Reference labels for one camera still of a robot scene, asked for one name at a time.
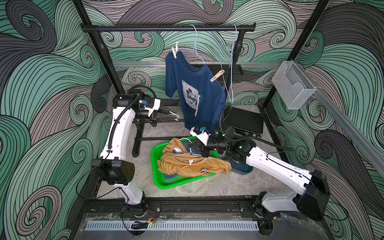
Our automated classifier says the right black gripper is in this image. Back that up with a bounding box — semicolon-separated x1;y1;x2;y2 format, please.
188;137;231;157

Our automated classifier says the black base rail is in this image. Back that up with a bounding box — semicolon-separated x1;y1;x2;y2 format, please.
80;193;281;221

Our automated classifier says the tan yellow t-shirt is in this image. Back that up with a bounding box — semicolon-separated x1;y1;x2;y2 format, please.
157;141;232;178

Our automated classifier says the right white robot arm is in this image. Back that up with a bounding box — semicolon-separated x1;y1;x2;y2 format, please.
189;110;330;221

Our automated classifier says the light blue t-shirt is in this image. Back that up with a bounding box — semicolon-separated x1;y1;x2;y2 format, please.
164;138;201;180

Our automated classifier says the white slotted cable duct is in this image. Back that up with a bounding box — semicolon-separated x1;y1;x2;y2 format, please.
84;220;259;232

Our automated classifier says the black clothes rack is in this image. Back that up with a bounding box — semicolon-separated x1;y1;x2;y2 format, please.
80;22;257;158

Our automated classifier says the light blue wire hanger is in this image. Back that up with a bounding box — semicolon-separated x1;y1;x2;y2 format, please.
223;25;238;104

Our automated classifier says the black wall cable tray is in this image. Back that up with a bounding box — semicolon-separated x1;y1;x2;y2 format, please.
208;64;245;85

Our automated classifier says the pink white clothespin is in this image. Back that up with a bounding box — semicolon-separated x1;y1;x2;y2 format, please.
210;70;225;82

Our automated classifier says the white wire hanger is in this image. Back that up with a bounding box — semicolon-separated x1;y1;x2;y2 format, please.
171;138;201;156

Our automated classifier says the black case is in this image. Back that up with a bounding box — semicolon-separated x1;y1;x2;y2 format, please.
223;108;264;138

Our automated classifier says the dark navy t-shirt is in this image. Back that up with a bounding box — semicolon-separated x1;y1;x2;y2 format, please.
165;52;226;133

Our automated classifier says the clear mesh wall holder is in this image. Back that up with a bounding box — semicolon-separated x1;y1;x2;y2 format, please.
272;61;316;110

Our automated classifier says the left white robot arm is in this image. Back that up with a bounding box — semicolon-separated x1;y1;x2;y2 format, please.
89;86;181;206

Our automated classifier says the green plastic basket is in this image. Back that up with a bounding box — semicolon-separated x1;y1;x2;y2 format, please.
151;137;218;189

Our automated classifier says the dark teal plastic bin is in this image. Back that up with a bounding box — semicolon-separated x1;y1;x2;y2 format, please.
225;151;254;175

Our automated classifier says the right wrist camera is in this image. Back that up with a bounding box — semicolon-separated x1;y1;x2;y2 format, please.
190;127;211;146

